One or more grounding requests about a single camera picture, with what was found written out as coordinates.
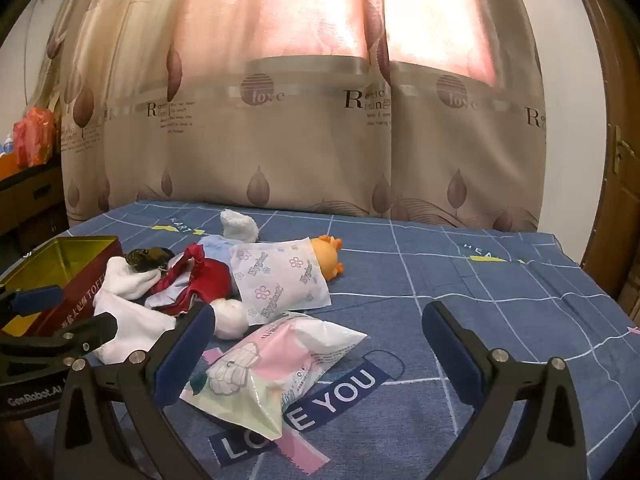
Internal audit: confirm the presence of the brown wooden desk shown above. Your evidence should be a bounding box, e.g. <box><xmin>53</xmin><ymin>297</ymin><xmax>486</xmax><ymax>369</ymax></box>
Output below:
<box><xmin>0</xmin><ymin>162</ymin><xmax>69</xmax><ymax>256</ymax></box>

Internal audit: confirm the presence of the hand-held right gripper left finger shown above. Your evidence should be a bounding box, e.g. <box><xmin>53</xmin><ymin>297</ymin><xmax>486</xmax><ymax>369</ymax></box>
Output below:
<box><xmin>52</xmin><ymin>302</ymin><xmax>218</xmax><ymax>480</ymax></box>

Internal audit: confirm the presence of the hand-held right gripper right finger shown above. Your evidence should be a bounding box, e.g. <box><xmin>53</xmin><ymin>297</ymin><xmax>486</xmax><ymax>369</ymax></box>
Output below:
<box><xmin>421</xmin><ymin>301</ymin><xmax>588</xmax><ymax>480</ymax></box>

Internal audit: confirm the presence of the white fluffy bootie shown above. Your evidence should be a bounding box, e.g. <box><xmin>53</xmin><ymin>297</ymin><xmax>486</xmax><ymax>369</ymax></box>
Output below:
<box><xmin>220</xmin><ymin>209</ymin><xmax>260</xmax><ymax>244</ymax></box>
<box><xmin>210</xmin><ymin>299</ymin><xmax>250</xmax><ymax>339</ymax></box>

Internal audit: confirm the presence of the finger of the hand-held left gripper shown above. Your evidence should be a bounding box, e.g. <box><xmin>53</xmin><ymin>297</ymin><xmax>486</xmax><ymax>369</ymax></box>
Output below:
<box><xmin>50</xmin><ymin>311</ymin><xmax>120</xmax><ymax>361</ymax></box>
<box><xmin>0</xmin><ymin>285</ymin><xmax>66</xmax><ymax>332</ymax></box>

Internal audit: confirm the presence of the red tin box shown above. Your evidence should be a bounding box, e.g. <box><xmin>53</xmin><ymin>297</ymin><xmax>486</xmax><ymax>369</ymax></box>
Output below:
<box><xmin>0</xmin><ymin>236</ymin><xmax>125</xmax><ymax>338</ymax></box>

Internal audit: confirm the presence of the brass door handle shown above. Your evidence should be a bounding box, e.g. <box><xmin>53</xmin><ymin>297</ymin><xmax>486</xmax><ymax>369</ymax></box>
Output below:
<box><xmin>612</xmin><ymin>125</ymin><xmax>638</xmax><ymax>173</ymax></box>

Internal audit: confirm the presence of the pink and white plastic packet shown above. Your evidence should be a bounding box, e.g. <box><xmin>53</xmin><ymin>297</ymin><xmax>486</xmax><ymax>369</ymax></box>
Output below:
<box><xmin>180</xmin><ymin>311</ymin><xmax>370</xmax><ymax>442</ymax></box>

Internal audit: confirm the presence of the brown wooden door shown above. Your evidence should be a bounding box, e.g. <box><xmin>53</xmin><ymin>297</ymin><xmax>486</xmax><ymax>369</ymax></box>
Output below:
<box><xmin>565</xmin><ymin>0</ymin><xmax>640</xmax><ymax>323</ymax></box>

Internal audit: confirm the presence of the orange plush toy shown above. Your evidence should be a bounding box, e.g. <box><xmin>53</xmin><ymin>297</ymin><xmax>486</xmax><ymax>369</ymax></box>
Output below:
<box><xmin>310</xmin><ymin>234</ymin><xmax>346</xmax><ymax>281</ymax></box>

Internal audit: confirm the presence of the white floral pad packet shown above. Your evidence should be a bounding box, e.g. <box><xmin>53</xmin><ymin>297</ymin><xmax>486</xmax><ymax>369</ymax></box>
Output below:
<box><xmin>229</xmin><ymin>237</ymin><xmax>333</xmax><ymax>325</ymax></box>

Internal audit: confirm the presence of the light blue sock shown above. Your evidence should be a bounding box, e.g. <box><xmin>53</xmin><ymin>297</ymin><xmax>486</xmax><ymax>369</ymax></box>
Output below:
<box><xmin>197</xmin><ymin>234</ymin><xmax>251</xmax><ymax>262</ymax></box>

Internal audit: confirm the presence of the red plastic bag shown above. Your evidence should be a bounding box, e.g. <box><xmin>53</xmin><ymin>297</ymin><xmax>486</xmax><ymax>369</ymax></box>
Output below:
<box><xmin>12</xmin><ymin>106</ymin><xmax>56</xmax><ymax>169</ymax></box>

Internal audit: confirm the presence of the red and white cloth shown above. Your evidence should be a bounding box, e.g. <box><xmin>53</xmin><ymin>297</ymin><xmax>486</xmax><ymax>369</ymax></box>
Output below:
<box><xmin>145</xmin><ymin>243</ymin><xmax>237</xmax><ymax>317</ymax></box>

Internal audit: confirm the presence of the beige leaf print curtain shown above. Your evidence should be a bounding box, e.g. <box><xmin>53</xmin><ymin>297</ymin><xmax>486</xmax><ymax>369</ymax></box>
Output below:
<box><xmin>37</xmin><ymin>0</ymin><xmax>547</xmax><ymax>233</ymax></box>

